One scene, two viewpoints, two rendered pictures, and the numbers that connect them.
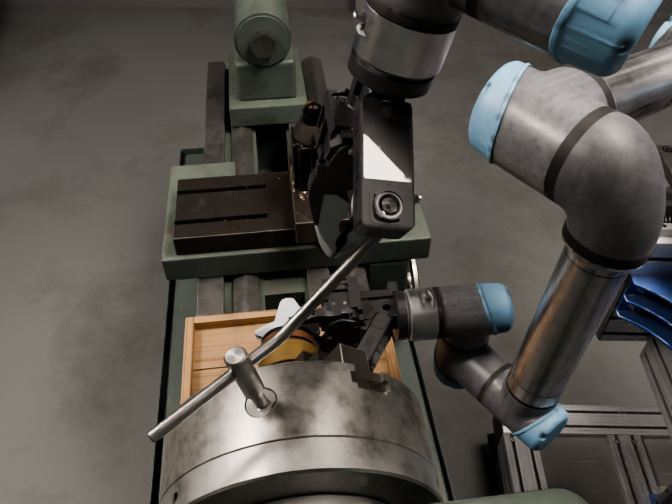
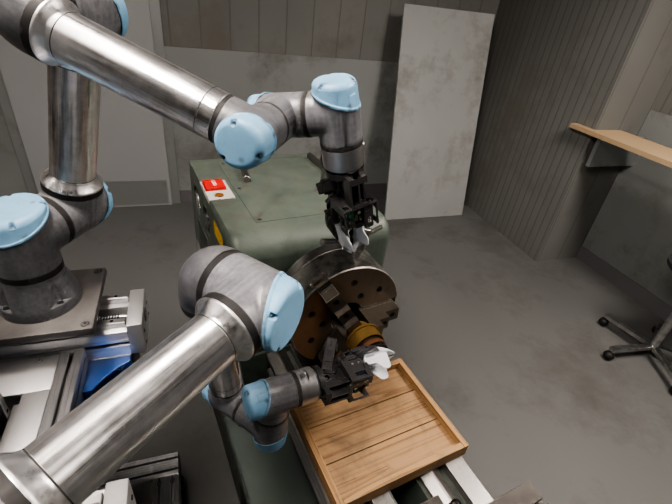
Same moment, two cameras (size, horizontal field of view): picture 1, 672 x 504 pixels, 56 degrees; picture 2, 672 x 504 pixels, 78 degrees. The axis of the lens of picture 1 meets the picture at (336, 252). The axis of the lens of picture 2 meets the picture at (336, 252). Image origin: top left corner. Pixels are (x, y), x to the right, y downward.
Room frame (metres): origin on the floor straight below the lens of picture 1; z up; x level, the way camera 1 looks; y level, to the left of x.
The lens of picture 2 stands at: (1.13, -0.33, 1.81)
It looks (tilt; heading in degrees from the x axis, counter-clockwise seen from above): 32 degrees down; 157
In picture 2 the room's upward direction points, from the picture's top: 7 degrees clockwise
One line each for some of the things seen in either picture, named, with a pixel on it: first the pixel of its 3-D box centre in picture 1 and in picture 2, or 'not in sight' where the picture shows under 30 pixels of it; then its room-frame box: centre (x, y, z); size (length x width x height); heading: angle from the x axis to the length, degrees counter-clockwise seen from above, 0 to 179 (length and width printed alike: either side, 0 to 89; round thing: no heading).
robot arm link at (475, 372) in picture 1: (467, 358); (264, 421); (0.57, -0.20, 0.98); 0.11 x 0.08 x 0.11; 38
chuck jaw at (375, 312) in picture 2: not in sight; (381, 313); (0.40, 0.14, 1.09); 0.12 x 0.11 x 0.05; 97
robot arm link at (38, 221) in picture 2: not in sight; (22, 233); (0.26, -0.63, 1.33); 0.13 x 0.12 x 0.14; 148
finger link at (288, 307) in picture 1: (287, 315); (382, 359); (0.56, 0.07, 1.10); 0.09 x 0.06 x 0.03; 96
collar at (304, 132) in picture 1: (314, 127); not in sight; (0.97, 0.04, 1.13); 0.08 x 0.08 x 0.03
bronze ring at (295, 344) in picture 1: (290, 368); (365, 342); (0.48, 0.06, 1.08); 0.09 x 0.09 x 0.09; 7
